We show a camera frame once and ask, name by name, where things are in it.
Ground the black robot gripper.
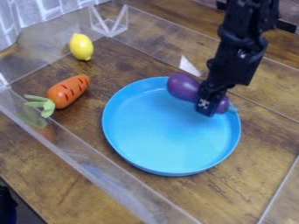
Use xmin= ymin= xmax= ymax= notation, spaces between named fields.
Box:
xmin=195 ymin=26 xmax=267 ymax=117

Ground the purple toy eggplant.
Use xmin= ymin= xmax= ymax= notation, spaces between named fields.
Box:
xmin=167 ymin=73 xmax=239 ymax=116

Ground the blue round tray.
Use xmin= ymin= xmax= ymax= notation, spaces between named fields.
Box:
xmin=101 ymin=77 xmax=242 ymax=177

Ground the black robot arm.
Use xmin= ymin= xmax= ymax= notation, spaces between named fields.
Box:
xmin=196 ymin=0 xmax=279 ymax=117

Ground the yellow toy lemon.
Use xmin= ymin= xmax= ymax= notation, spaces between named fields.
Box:
xmin=69 ymin=33 xmax=93 ymax=61

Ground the orange toy carrot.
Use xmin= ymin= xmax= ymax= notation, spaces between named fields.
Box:
xmin=23 ymin=74 xmax=91 ymax=118

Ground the clear acrylic front barrier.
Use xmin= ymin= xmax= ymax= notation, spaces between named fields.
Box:
xmin=0 ymin=85 xmax=201 ymax=224

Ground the clear acrylic corner bracket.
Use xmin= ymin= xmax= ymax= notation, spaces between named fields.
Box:
xmin=88 ymin=5 xmax=128 ymax=38

